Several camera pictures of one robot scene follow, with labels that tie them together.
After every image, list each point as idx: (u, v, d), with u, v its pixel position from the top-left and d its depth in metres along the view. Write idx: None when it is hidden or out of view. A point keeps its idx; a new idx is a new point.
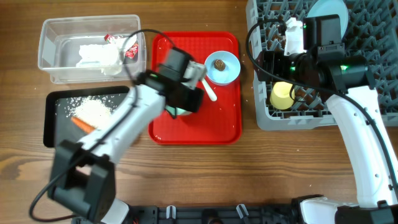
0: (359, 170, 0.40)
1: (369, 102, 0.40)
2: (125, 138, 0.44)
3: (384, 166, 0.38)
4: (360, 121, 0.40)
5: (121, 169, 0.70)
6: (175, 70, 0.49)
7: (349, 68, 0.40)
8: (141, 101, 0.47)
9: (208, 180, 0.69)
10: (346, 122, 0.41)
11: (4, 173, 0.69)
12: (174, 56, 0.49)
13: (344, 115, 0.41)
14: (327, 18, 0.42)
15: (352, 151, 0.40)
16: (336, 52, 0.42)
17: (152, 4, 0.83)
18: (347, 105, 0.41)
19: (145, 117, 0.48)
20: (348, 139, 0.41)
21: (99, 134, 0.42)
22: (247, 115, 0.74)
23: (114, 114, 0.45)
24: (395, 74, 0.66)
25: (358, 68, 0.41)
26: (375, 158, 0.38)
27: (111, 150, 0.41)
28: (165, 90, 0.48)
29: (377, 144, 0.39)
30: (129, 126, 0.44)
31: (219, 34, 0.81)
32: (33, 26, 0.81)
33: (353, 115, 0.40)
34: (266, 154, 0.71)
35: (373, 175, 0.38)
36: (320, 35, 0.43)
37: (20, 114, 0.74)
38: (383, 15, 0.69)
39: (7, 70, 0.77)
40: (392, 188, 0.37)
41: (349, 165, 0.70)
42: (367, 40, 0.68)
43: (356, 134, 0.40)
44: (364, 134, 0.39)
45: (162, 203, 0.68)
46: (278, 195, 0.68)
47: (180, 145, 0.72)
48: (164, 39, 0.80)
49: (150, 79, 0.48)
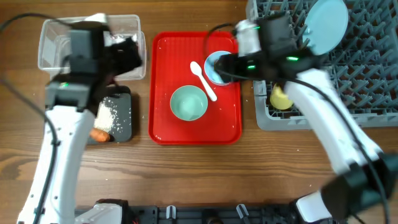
0: (326, 142, 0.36)
1: (318, 82, 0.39)
2: (65, 181, 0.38)
3: (344, 128, 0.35)
4: (317, 98, 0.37)
5: (121, 169, 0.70)
6: (88, 56, 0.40)
7: (299, 60, 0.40)
8: (62, 131, 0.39)
9: (209, 180, 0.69)
10: (303, 104, 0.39)
11: (5, 173, 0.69)
12: (79, 37, 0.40)
13: (301, 99, 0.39)
14: (273, 18, 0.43)
15: (318, 129, 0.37)
16: (285, 43, 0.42)
17: (152, 5, 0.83)
18: (301, 88, 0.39)
19: (83, 142, 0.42)
20: (311, 118, 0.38)
21: (35, 201, 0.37)
22: (247, 115, 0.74)
23: (42, 162, 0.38)
24: (395, 74, 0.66)
25: (308, 59, 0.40)
26: (335, 126, 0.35)
27: (57, 205, 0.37)
28: (91, 85, 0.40)
29: (336, 114, 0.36)
30: (64, 157, 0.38)
31: (219, 34, 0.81)
32: (33, 26, 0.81)
33: (309, 94, 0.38)
34: (266, 154, 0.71)
35: (336, 139, 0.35)
36: (268, 33, 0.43)
37: (20, 114, 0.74)
38: (383, 15, 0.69)
39: (7, 70, 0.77)
40: (358, 149, 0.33)
41: None
42: (368, 40, 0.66)
43: (313, 111, 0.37)
44: (321, 108, 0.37)
45: (162, 203, 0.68)
46: (278, 195, 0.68)
47: (179, 145, 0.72)
48: (164, 39, 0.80)
49: (64, 83, 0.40)
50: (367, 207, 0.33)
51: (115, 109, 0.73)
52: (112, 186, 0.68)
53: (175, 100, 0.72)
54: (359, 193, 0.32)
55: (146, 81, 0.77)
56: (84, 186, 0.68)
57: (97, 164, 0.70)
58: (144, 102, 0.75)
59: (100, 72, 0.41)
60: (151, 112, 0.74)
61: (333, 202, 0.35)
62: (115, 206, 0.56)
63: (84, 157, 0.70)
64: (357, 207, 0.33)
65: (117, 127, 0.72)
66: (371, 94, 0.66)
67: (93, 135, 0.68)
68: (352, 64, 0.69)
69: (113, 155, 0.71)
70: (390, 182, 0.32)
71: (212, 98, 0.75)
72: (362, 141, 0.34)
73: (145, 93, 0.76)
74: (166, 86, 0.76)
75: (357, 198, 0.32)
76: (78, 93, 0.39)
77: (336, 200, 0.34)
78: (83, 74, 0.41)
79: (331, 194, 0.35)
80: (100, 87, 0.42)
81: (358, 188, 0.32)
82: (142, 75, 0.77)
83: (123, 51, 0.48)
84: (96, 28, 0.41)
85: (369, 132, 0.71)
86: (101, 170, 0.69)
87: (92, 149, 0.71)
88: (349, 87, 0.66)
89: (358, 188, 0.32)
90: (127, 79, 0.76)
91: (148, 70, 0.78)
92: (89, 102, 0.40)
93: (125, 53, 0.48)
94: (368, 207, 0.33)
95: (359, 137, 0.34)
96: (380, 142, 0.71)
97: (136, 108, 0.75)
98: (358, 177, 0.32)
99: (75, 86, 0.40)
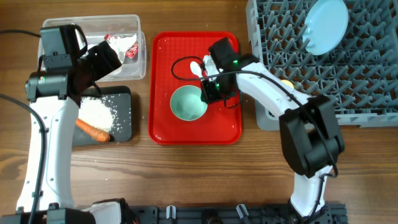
0: (271, 108, 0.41)
1: (255, 68, 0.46)
2: (61, 165, 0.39)
3: (278, 91, 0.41)
4: (255, 78, 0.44)
5: (121, 169, 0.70)
6: (63, 53, 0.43)
7: (240, 61, 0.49)
8: (48, 119, 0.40)
9: (209, 180, 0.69)
10: (249, 86, 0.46)
11: (4, 173, 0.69)
12: (51, 36, 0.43)
13: (247, 84, 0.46)
14: (219, 43, 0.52)
15: (263, 101, 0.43)
16: (231, 56, 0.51)
17: (152, 4, 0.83)
18: (244, 76, 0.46)
19: (71, 126, 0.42)
20: (257, 95, 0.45)
21: (31, 187, 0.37)
22: (247, 115, 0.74)
23: (32, 152, 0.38)
24: (395, 74, 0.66)
25: (247, 58, 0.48)
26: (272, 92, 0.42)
27: (55, 188, 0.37)
28: (68, 75, 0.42)
29: (271, 84, 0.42)
30: (58, 141, 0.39)
31: (219, 34, 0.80)
32: (33, 25, 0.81)
33: (249, 78, 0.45)
34: (266, 154, 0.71)
35: (275, 100, 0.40)
36: (218, 51, 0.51)
37: (20, 114, 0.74)
38: (383, 16, 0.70)
39: (7, 70, 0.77)
40: (290, 100, 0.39)
41: (350, 165, 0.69)
42: (367, 40, 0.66)
43: (254, 86, 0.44)
44: (260, 84, 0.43)
45: (162, 203, 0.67)
46: (278, 195, 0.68)
47: (179, 145, 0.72)
48: (164, 39, 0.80)
49: (42, 77, 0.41)
50: (320, 157, 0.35)
51: (115, 109, 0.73)
52: (112, 186, 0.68)
53: (175, 99, 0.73)
54: (297, 133, 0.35)
55: (146, 81, 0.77)
56: (84, 186, 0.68)
57: (97, 164, 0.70)
58: (144, 102, 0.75)
59: (74, 66, 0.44)
60: (151, 112, 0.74)
61: (291, 160, 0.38)
62: (113, 203, 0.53)
63: (85, 157, 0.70)
64: (310, 154, 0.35)
65: (117, 127, 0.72)
66: (371, 94, 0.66)
67: (93, 135, 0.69)
68: (352, 64, 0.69)
69: (112, 155, 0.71)
70: (330, 123, 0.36)
71: None
72: (295, 95, 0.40)
73: (145, 93, 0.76)
74: (166, 86, 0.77)
75: (303, 144, 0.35)
76: (58, 84, 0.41)
77: (293, 157, 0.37)
78: (61, 68, 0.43)
79: (288, 153, 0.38)
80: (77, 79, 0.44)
81: (299, 131, 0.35)
82: (142, 75, 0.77)
83: (97, 55, 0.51)
84: (65, 27, 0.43)
85: (369, 132, 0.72)
86: (102, 170, 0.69)
87: (92, 149, 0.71)
88: (348, 87, 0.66)
89: (298, 130, 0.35)
90: (127, 79, 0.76)
91: (148, 70, 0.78)
92: (69, 91, 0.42)
93: (101, 56, 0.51)
94: (323, 157, 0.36)
95: (291, 93, 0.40)
96: (380, 142, 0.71)
97: (136, 108, 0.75)
98: (295, 121, 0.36)
99: (53, 77, 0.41)
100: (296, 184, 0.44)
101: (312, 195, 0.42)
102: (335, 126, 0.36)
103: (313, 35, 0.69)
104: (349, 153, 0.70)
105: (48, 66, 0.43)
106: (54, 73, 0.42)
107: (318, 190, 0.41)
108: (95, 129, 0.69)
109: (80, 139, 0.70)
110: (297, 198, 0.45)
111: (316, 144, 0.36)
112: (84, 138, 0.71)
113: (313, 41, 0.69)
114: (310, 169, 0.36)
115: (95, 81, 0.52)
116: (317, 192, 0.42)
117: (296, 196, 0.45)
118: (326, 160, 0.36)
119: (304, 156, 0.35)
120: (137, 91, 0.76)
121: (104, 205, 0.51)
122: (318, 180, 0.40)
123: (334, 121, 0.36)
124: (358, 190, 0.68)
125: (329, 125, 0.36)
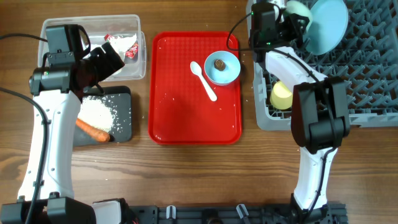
0: (291, 84, 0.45)
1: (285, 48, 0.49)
2: (63, 155, 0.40)
3: (298, 68, 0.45)
4: (282, 57, 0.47)
5: (121, 169, 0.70)
6: (67, 51, 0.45)
7: (273, 45, 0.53)
8: (51, 111, 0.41)
9: (209, 180, 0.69)
10: (274, 66, 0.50)
11: (4, 173, 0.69)
12: (56, 35, 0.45)
13: (272, 63, 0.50)
14: (267, 9, 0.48)
15: (285, 78, 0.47)
16: (270, 33, 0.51)
17: (152, 4, 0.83)
18: (273, 54, 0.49)
19: (73, 121, 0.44)
20: (280, 74, 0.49)
21: (33, 176, 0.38)
22: (247, 115, 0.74)
23: (34, 142, 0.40)
24: (395, 74, 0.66)
25: (279, 43, 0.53)
26: (291, 68, 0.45)
27: (56, 177, 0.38)
28: (70, 70, 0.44)
29: (294, 62, 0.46)
30: (61, 132, 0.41)
31: (219, 34, 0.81)
32: (33, 25, 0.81)
33: (277, 56, 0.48)
34: (266, 154, 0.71)
35: (295, 76, 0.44)
36: (265, 16, 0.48)
37: (20, 114, 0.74)
38: (383, 16, 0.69)
39: (7, 70, 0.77)
40: (309, 76, 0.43)
41: (350, 165, 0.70)
42: (367, 40, 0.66)
43: (280, 65, 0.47)
44: (282, 62, 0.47)
45: (162, 203, 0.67)
46: (278, 194, 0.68)
47: (179, 145, 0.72)
48: (164, 39, 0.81)
49: (46, 71, 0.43)
50: (323, 133, 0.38)
51: (115, 109, 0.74)
52: (112, 186, 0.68)
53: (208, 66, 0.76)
54: (309, 104, 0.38)
55: (146, 81, 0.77)
56: (84, 186, 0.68)
57: (98, 163, 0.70)
58: (144, 102, 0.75)
59: (77, 63, 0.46)
60: (151, 111, 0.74)
61: (298, 132, 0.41)
62: (112, 201, 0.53)
63: (85, 157, 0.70)
64: (314, 130, 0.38)
65: (117, 127, 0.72)
66: (371, 94, 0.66)
67: (93, 135, 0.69)
68: (352, 64, 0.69)
69: (112, 155, 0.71)
70: (340, 102, 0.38)
71: (212, 98, 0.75)
72: (314, 73, 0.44)
73: (145, 93, 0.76)
74: (166, 86, 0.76)
75: (309, 116, 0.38)
76: (61, 79, 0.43)
77: (299, 127, 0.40)
78: (64, 65, 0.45)
79: (295, 122, 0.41)
80: (78, 75, 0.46)
81: (308, 102, 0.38)
82: (142, 75, 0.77)
83: (99, 56, 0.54)
84: (69, 27, 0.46)
85: (369, 132, 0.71)
86: (102, 170, 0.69)
87: (92, 149, 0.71)
88: (348, 87, 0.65)
89: (311, 99, 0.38)
90: (127, 79, 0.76)
91: (148, 70, 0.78)
92: (71, 85, 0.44)
93: (103, 56, 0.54)
94: (326, 134, 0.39)
95: (311, 70, 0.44)
96: (380, 142, 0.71)
97: (136, 108, 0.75)
98: (308, 91, 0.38)
99: (57, 72, 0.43)
100: (301, 169, 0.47)
101: (314, 178, 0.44)
102: (346, 106, 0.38)
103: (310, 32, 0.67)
104: (349, 153, 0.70)
105: (51, 63, 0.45)
106: (58, 68, 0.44)
107: (320, 173, 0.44)
108: (95, 129, 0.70)
109: (80, 139, 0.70)
110: (300, 190, 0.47)
111: (322, 121, 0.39)
112: (84, 138, 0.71)
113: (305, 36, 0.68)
114: (311, 142, 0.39)
115: (97, 81, 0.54)
116: (319, 177, 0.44)
117: (300, 188, 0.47)
118: (328, 138, 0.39)
119: (308, 127, 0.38)
120: (137, 91, 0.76)
121: (104, 203, 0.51)
122: (319, 162, 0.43)
123: (344, 101, 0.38)
124: (358, 190, 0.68)
125: (339, 104, 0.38)
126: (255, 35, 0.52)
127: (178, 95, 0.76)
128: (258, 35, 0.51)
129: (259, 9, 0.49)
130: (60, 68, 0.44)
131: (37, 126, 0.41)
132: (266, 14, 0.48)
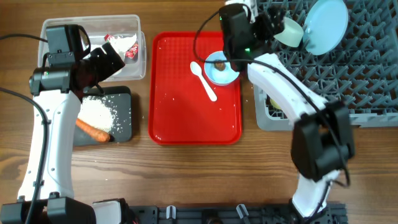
0: (284, 106, 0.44)
1: (272, 61, 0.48)
2: (63, 156, 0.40)
3: (292, 89, 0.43)
4: (269, 71, 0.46)
5: (121, 169, 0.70)
6: (67, 51, 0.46)
7: (252, 50, 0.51)
8: (51, 111, 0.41)
9: (209, 180, 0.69)
10: (263, 81, 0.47)
11: (4, 173, 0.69)
12: (56, 35, 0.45)
13: (260, 78, 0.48)
14: (236, 12, 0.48)
15: (277, 97, 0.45)
16: (245, 37, 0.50)
17: (152, 4, 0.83)
18: (259, 68, 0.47)
19: (73, 121, 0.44)
20: (270, 91, 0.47)
21: (32, 177, 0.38)
22: (247, 114, 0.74)
23: (34, 142, 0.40)
24: (395, 74, 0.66)
25: (259, 49, 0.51)
26: (284, 88, 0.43)
27: (56, 177, 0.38)
28: (70, 70, 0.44)
29: (286, 81, 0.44)
30: (61, 133, 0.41)
31: (219, 34, 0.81)
32: (33, 25, 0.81)
33: (265, 72, 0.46)
34: (266, 154, 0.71)
35: (290, 100, 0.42)
36: (234, 18, 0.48)
37: (20, 114, 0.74)
38: (383, 16, 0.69)
39: (7, 70, 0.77)
40: (306, 103, 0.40)
41: (349, 165, 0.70)
42: (367, 40, 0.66)
43: (268, 81, 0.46)
44: (273, 80, 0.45)
45: (162, 203, 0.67)
46: (278, 195, 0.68)
47: (179, 145, 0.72)
48: (165, 39, 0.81)
49: (46, 71, 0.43)
50: (331, 163, 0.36)
51: (115, 109, 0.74)
52: (112, 186, 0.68)
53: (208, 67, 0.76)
54: (313, 139, 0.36)
55: (146, 81, 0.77)
56: (83, 186, 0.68)
57: (97, 164, 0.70)
58: (144, 102, 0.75)
59: (78, 63, 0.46)
60: (151, 112, 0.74)
61: (301, 162, 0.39)
62: (113, 201, 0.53)
63: (85, 157, 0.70)
64: (321, 162, 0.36)
65: (117, 127, 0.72)
66: (371, 94, 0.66)
67: (93, 135, 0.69)
68: (352, 64, 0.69)
69: (113, 155, 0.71)
70: (343, 129, 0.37)
71: (212, 98, 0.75)
72: (310, 96, 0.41)
73: (145, 93, 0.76)
74: (166, 86, 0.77)
75: (314, 149, 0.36)
76: (61, 79, 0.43)
77: (303, 160, 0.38)
78: (64, 65, 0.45)
79: (298, 153, 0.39)
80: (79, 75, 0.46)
81: (313, 137, 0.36)
82: (142, 75, 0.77)
83: (100, 56, 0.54)
84: (69, 27, 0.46)
85: (369, 132, 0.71)
86: (102, 170, 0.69)
87: (92, 149, 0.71)
88: (348, 87, 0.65)
89: (315, 134, 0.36)
90: (127, 79, 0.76)
91: (148, 70, 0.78)
92: (71, 85, 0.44)
93: (104, 56, 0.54)
94: (333, 163, 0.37)
95: (306, 93, 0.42)
96: (380, 142, 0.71)
97: (136, 108, 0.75)
98: (311, 126, 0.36)
99: (57, 72, 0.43)
100: (301, 184, 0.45)
101: (317, 197, 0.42)
102: (349, 130, 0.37)
103: (309, 32, 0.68)
104: None
105: (51, 63, 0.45)
106: (57, 68, 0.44)
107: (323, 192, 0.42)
108: (95, 129, 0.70)
109: (80, 139, 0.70)
110: (302, 200, 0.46)
111: (328, 150, 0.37)
112: (84, 138, 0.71)
113: (303, 36, 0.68)
114: (318, 174, 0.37)
115: (97, 81, 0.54)
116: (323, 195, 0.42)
117: (301, 198, 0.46)
118: (335, 166, 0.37)
119: (314, 162, 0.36)
120: (137, 91, 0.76)
121: (104, 203, 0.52)
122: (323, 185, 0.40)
123: (347, 126, 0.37)
124: (358, 191, 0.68)
125: (343, 130, 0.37)
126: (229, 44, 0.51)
127: (178, 95, 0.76)
128: (233, 41, 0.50)
129: (229, 11, 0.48)
130: (60, 68, 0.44)
131: (37, 126, 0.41)
132: (234, 17, 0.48)
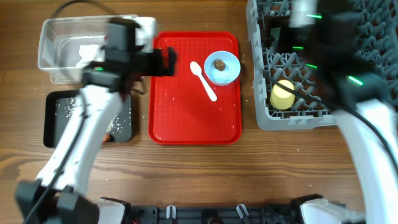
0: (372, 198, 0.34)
1: (384, 122, 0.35)
2: (88, 155, 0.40)
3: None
4: (373, 140, 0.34)
5: (121, 169, 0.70)
6: (122, 50, 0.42)
7: (357, 78, 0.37)
8: (92, 107, 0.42)
9: (209, 180, 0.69)
10: (359, 143, 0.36)
11: (4, 173, 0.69)
12: (116, 31, 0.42)
13: (357, 136, 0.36)
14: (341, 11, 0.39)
15: (364, 174, 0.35)
16: (347, 50, 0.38)
17: (152, 5, 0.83)
18: (362, 127, 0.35)
19: (106, 124, 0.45)
20: (360, 159, 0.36)
21: (56, 163, 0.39)
22: (247, 114, 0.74)
23: (68, 131, 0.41)
24: (393, 74, 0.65)
25: (367, 73, 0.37)
26: (388, 185, 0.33)
27: (76, 173, 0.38)
28: (121, 74, 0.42)
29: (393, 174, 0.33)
30: (94, 130, 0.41)
31: (219, 34, 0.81)
32: (33, 25, 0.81)
33: (366, 135, 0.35)
34: (266, 154, 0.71)
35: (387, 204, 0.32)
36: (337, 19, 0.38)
37: (20, 114, 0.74)
38: (383, 15, 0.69)
39: (7, 70, 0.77)
40: None
41: (349, 165, 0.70)
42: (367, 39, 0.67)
43: (367, 155, 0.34)
44: (379, 160, 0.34)
45: (162, 203, 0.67)
46: (278, 195, 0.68)
47: (179, 145, 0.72)
48: (164, 39, 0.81)
49: (98, 68, 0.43)
50: None
51: None
52: (112, 186, 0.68)
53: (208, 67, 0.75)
54: None
55: (146, 81, 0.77)
56: None
57: (98, 164, 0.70)
58: (144, 102, 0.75)
59: (130, 67, 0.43)
60: (151, 112, 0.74)
61: None
62: (119, 203, 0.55)
63: None
64: None
65: (117, 127, 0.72)
66: None
67: None
68: None
69: (113, 155, 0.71)
70: None
71: (212, 98, 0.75)
72: None
73: (145, 93, 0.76)
74: (166, 86, 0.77)
75: None
76: (109, 79, 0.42)
77: None
78: (117, 63, 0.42)
79: None
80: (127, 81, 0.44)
81: None
82: None
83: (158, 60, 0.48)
84: (130, 25, 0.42)
85: None
86: (102, 170, 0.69)
87: None
88: None
89: None
90: None
91: None
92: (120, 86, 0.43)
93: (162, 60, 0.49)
94: None
95: None
96: None
97: (136, 108, 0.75)
98: None
99: (107, 71, 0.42)
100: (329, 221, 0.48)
101: None
102: None
103: None
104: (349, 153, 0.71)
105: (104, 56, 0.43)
106: (109, 66, 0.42)
107: None
108: None
109: None
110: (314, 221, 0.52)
111: None
112: None
113: None
114: None
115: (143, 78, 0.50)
116: None
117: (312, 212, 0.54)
118: None
119: None
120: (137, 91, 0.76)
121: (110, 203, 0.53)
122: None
123: None
124: (358, 190, 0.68)
125: None
126: (321, 59, 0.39)
127: (179, 95, 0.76)
128: (324, 53, 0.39)
129: (328, 8, 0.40)
130: (111, 66, 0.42)
131: (74, 117, 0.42)
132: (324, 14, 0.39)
